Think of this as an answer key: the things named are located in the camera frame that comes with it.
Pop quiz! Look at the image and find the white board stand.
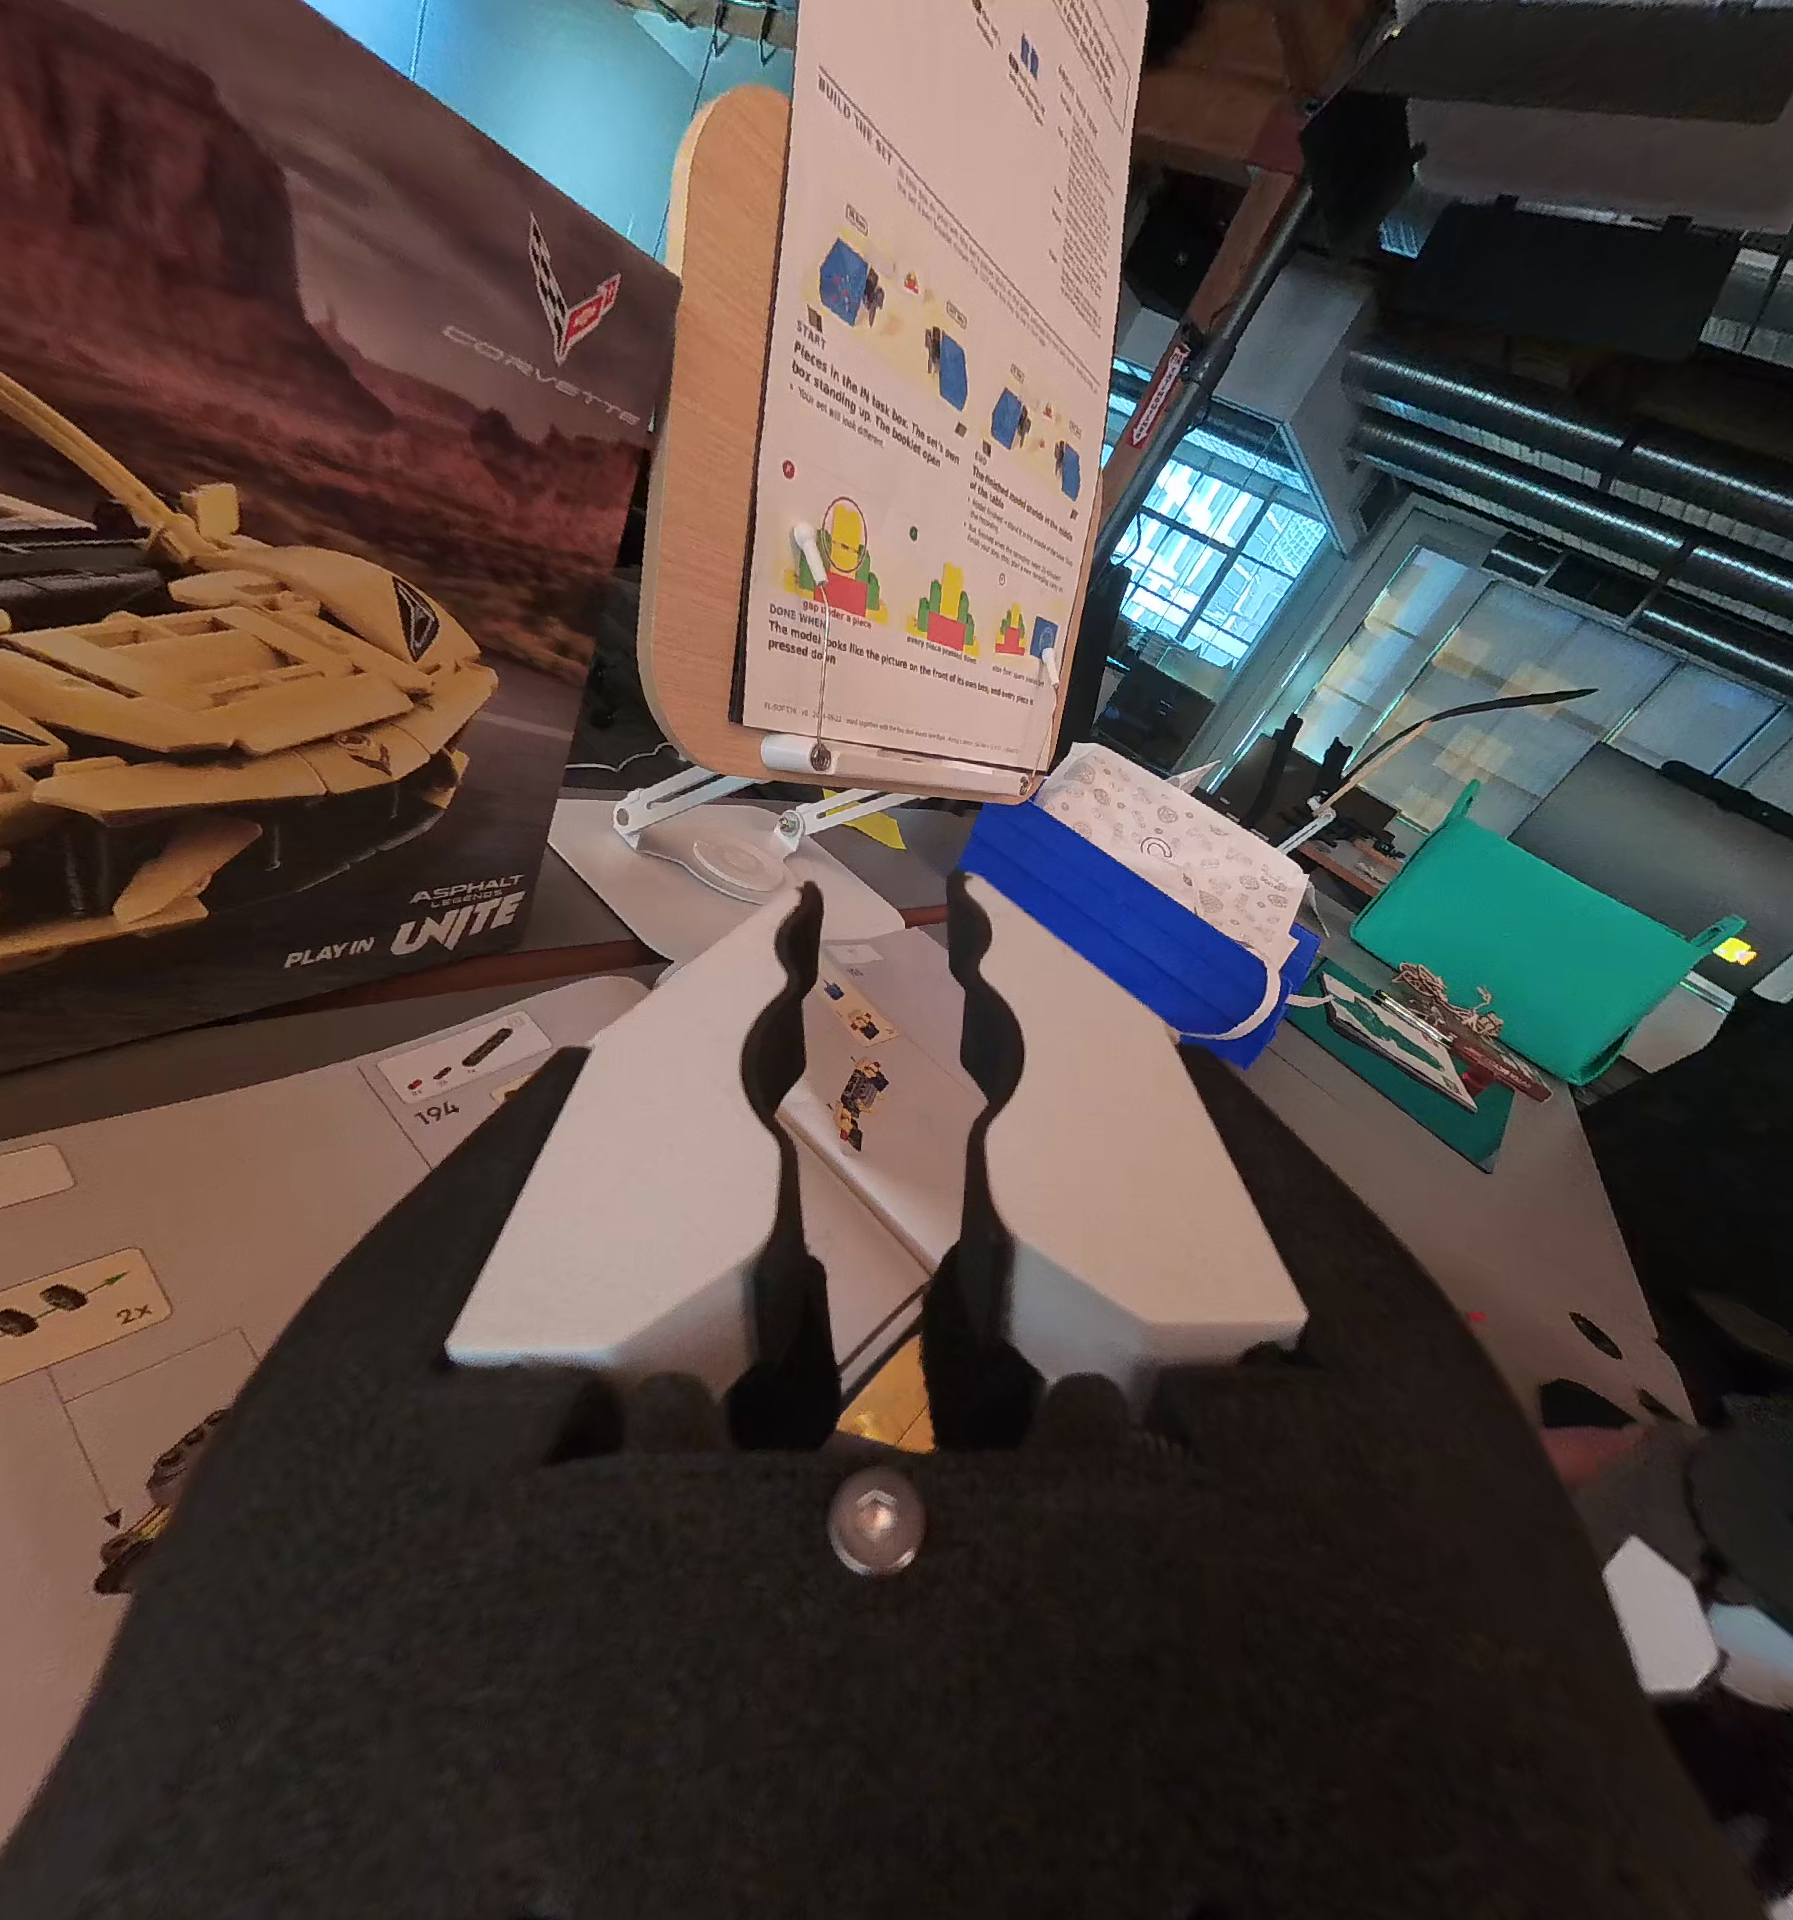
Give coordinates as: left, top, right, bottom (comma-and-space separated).
549, 754, 915, 964

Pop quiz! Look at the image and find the toy car set box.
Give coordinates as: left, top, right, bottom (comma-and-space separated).
0, 0, 686, 1094

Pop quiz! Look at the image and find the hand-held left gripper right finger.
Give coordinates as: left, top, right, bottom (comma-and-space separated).
941, 871, 1313, 1379

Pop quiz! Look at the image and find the white patterned paper bag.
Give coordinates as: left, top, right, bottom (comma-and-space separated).
1038, 741, 1311, 1041

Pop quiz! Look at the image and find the small wooden model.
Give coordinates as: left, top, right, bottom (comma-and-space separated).
1379, 957, 1555, 1108

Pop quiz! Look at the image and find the teal plastic bin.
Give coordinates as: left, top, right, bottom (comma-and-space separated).
1347, 779, 1748, 1088

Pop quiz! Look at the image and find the blue plastic bin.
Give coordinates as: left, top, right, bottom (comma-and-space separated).
959, 796, 1327, 1070

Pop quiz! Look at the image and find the yellow toy brick car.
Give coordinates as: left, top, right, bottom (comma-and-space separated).
835, 1343, 938, 1457

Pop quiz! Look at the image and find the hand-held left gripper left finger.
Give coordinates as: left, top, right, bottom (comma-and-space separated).
442, 881, 827, 1379

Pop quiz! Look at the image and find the printed instruction sheet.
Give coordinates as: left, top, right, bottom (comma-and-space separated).
744, 0, 1151, 786

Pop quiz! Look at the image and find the grey desk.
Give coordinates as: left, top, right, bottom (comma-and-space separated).
536, 886, 1699, 1443

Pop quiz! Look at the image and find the white green puzzle board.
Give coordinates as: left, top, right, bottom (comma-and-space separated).
1318, 966, 1486, 1115

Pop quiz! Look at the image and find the dark wall monitor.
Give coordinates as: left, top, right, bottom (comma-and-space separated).
1502, 741, 1793, 999

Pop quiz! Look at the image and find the green cutting mat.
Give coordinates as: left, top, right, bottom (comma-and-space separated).
1285, 960, 1523, 1177

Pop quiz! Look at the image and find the paned window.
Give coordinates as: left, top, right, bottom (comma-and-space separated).
1105, 451, 1336, 664

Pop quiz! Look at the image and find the open instruction booklet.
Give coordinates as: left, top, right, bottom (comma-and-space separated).
0, 923, 988, 1920

